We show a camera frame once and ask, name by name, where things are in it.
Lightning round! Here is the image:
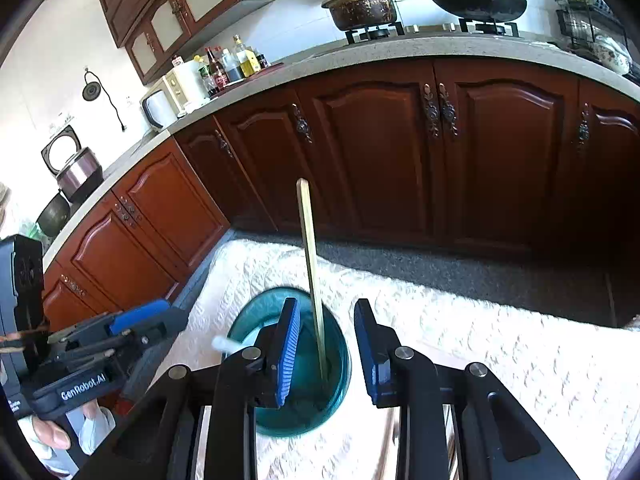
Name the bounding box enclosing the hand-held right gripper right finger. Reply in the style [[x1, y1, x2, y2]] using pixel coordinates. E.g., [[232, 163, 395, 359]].
[[353, 298, 596, 480]]

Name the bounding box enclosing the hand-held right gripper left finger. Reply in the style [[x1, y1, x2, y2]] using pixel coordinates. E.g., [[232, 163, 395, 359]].
[[72, 297, 303, 480]]

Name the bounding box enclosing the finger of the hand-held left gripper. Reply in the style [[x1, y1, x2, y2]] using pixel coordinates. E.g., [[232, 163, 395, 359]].
[[109, 299, 172, 335], [47, 307, 193, 367]]

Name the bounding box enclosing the teal plastic cup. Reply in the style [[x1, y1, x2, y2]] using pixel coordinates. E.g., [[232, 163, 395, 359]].
[[227, 287, 352, 437]]

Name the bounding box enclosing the light bamboo chopstick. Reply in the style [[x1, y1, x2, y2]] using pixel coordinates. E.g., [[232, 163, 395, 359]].
[[296, 178, 331, 383]]

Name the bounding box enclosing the person's left hand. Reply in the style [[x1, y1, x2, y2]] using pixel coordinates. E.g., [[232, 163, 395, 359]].
[[17, 400, 118, 478]]

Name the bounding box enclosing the white plastic spoon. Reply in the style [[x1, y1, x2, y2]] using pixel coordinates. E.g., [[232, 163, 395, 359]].
[[212, 337, 247, 357]]

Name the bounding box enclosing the black cooking pot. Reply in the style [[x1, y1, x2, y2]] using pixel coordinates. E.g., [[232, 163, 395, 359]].
[[36, 192, 72, 236]]

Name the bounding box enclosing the cream quilted cloth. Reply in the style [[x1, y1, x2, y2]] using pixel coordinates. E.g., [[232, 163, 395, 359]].
[[145, 240, 640, 480]]

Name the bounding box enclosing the silver rice cooker open lid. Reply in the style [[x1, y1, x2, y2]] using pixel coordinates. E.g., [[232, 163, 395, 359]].
[[41, 127, 104, 203]]

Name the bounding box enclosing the steel electric kettle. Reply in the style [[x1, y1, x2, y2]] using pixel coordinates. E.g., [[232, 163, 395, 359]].
[[141, 91, 178, 130]]

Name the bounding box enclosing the brown wooden base cabinet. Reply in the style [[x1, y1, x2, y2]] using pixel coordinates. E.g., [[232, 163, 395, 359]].
[[42, 57, 640, 331]]

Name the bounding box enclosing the cream countertop appliance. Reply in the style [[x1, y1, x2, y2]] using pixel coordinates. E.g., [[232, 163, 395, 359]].
[[162, 60, 211, 111]]

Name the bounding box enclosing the dark sauce bottle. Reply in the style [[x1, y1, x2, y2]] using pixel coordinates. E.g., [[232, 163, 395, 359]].
[[206, 47, 228, 93]]

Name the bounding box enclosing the yellow oil bottle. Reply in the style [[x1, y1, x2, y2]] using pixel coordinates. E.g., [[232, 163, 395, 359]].
[[234, 35, 257, 78]]

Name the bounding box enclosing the grey kitchen countertop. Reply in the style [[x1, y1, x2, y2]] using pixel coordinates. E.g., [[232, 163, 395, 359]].
[[42, 30, 640, 271]]

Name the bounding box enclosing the gas stove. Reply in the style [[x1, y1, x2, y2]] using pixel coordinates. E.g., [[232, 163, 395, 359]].
[[344, 19, 521, 43]]

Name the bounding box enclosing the stained metal cooking pot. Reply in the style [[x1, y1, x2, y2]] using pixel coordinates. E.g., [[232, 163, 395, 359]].
[[321, 0, 398, 32]]

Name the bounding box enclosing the floral ceramic bowl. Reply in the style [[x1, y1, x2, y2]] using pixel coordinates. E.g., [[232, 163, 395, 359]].
[[590, 37, 632, 76]]

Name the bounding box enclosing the black round wall plug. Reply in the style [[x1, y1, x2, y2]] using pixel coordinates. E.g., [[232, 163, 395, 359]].
[[82, 71, 126, 132]]

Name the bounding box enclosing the brown wooden wall cabinet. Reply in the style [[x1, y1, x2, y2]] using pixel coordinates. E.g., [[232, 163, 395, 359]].
[[93, 0, 277, 86]]

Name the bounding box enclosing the black wire dish rack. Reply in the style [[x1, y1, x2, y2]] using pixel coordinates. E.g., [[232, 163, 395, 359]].
[[556, 0, 631, 56]]

